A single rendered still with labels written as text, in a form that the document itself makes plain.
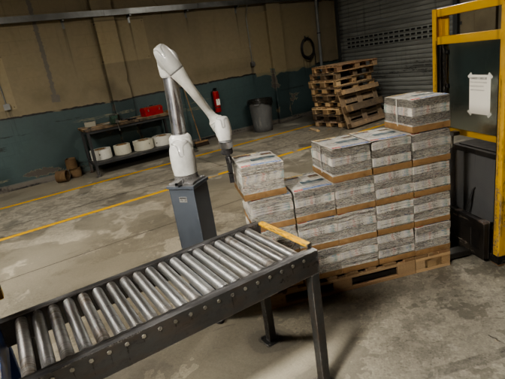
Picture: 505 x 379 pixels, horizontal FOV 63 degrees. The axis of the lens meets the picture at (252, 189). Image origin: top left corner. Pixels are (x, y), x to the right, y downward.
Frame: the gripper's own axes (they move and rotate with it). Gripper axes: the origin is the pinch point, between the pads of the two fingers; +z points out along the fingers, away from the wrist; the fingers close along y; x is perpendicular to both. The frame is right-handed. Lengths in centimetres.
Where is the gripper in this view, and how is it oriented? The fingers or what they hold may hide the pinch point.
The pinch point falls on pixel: (231, 177)
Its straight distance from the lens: 279.9
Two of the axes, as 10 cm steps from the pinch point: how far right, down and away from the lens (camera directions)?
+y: -2.0, -2.7, 9.4
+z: 1.4, 9.4, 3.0
